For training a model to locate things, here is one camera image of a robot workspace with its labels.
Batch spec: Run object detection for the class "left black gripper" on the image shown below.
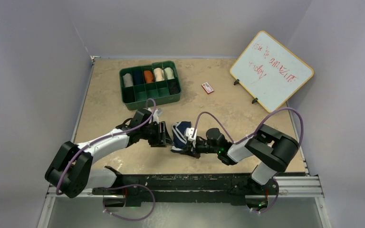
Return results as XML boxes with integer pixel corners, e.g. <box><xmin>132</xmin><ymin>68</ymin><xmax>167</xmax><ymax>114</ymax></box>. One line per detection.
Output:
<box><xmin>140</xmin><ymin>121</ymin><xmax>173</xmax><ymax>147</ymax></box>

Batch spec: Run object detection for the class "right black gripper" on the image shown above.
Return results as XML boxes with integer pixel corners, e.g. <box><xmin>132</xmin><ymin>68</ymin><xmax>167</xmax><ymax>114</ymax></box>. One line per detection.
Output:
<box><xmin>180</xmin><ymin>136</ymin><xmax>220</xmax><ymax>159</ymax></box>

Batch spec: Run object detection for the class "navy white underwear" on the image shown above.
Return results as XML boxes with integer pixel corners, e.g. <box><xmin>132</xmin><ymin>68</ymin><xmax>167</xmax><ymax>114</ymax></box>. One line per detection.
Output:
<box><xmin>171</xmin><ymin>121</ymin><xmax>192</xmax><ymax>153</ymax></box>

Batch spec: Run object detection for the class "black striped underwear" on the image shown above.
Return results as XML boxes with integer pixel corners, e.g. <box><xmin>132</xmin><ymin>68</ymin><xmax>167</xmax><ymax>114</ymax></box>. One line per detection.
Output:
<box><xmin>168</xmin><ymin>80</ymin><xmax>181</xmax><ymax>95</ymax></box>

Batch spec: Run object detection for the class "green divided storage tray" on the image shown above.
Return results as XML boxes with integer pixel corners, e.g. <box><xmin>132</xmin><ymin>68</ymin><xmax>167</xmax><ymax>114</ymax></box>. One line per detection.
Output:
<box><xmin>119</xmin><ymin>60</ymin><xmax>182</xmax><ymax>110</ymax></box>

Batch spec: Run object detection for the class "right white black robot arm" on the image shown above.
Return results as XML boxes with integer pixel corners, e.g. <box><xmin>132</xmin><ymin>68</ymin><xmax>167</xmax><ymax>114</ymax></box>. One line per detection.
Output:
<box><xmin>171</xmin><ymin>121</ymin><xmax>299</xmax><ymax>193</ymax></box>

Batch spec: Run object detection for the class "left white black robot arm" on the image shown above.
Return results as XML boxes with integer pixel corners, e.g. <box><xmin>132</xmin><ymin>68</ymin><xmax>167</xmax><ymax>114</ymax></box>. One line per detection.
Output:
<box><xmin>44</xmin><ymin>108</ymin><xmax>173</xmax><ymax>198</ymax></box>

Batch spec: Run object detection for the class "beige rolled underwear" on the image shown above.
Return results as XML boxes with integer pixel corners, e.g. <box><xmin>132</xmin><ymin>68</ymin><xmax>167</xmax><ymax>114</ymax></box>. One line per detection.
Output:
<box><xmin>153</xmin><ymin>67</ymin><xmax>165</xmax><ymax>82</ymax></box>

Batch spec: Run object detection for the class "navy rolled underwear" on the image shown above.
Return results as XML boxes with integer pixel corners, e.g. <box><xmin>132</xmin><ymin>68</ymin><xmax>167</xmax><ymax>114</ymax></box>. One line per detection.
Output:
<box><xmin>132</xmin><ymin>70</ymin><xmax>144</xmax><ymax>85</ymax></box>

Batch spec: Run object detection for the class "orange rolled underwear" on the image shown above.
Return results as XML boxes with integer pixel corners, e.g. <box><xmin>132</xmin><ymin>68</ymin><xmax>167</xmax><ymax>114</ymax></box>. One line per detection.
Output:
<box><xmin>143</xmin><ymin>70</ymin><xmax>155</xmax><ymax>84</ymax></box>

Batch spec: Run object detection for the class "pale green rolled underwear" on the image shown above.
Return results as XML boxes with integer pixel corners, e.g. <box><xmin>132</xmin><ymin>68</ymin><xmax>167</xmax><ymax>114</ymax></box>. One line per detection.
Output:
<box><xmin>163</xmin><ymin>67</ymin><xmax>175</xmax><ymax>80</ymax></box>

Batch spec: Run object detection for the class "grey rolled underwear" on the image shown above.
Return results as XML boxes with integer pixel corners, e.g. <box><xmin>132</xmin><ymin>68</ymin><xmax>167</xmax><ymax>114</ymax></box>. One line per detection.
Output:
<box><xmin>122</xmin><ymin>73</ymin><xmax>134</xmax><ymax>87</ymax></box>

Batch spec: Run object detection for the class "small red white box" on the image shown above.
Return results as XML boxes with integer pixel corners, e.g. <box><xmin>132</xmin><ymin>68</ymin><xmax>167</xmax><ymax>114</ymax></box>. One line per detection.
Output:
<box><xmin>201</xmin><ymin>82</ymin><xmax>214</xmax><ymax>95</ymax></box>

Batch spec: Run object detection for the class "whiteboard with red writing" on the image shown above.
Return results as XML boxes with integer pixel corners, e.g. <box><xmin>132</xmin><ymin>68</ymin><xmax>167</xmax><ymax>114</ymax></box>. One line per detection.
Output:
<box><xmin>230</xmin><ymin>30</ymin><xmax>314</xmax><ymax>113</ymax></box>

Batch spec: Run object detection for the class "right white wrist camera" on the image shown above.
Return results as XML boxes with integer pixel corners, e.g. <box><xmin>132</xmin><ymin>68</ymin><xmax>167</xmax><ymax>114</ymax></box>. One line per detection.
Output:
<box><xmin>185</xmin><ymin>127</ymin><xmax>197</xmax><ymax>147</ymax></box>

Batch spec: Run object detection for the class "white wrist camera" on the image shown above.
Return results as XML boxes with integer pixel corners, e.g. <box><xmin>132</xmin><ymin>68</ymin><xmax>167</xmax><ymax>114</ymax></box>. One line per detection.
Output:
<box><xmin>152</xmin><ymin>108</ymin><xmax>163</xmax><ymax>123</ymax></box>
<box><xmin>185</xmin><ymin>127</ymin><xmax>197</xmax><ymax>147</ymax></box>

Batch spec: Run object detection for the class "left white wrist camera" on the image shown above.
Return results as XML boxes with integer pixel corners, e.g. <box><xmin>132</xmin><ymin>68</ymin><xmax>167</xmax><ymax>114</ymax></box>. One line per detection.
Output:
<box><xmin>152</xmin><ymin>108</ymin><xmax>163</xmax><ymax>123</ymax></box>

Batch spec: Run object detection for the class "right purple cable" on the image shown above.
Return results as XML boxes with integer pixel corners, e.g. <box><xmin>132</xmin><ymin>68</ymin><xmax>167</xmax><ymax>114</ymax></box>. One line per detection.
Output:
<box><xmin>193</xmin><ymin>107</ymin><xmax>305</xmax><ymax>215</ymax></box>

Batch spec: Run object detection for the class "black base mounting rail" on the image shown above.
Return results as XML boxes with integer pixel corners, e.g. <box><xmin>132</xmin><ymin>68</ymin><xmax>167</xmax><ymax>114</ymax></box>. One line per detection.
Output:
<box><xmin>92</xmin><ymin>173</ymin><xmax>279</xmax><ymax>207</ymax></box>

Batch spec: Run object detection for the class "aluminium frame rail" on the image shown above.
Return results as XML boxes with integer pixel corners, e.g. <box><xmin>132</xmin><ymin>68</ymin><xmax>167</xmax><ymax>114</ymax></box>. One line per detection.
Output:
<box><xmin>38</xmin><ymin>173</ymin><xmax>330</xmax><ymax>228</ymax></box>

